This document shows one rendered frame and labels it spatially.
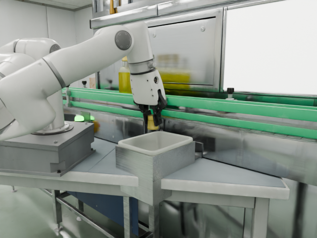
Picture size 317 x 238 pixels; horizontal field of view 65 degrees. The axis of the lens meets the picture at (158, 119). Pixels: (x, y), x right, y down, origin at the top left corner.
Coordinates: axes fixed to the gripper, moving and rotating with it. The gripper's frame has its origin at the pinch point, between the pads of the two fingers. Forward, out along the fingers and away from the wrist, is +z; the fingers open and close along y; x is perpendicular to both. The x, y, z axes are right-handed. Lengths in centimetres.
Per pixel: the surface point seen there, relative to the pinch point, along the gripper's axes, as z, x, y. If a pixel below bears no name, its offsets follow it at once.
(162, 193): 21.1, 8.4, -6.1
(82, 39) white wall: -12, -352, 575
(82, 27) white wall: -41, -360, 572
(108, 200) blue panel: 51, 0, 44
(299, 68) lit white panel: -4, -42, -31
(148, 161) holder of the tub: 9.2, 9.5, -4.6
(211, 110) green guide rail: 5.6, -22.2, -7.6
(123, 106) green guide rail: 3.5, -12.8, 29.5
